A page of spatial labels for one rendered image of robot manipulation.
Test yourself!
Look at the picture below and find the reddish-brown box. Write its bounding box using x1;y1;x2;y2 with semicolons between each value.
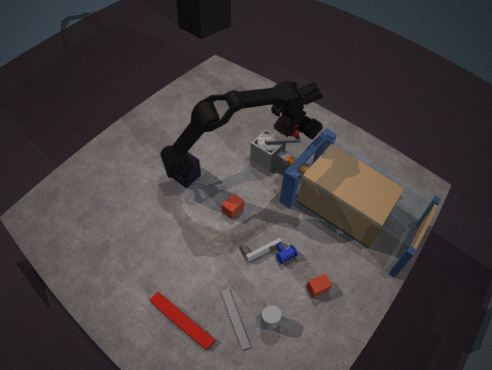
306;274;332;298
221;193;244;219

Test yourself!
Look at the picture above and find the red flat bar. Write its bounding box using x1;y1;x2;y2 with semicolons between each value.
149;292;216;350

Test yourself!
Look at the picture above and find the l-shaped crank handle with blue knob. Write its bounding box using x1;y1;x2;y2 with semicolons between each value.
239;238;298;265

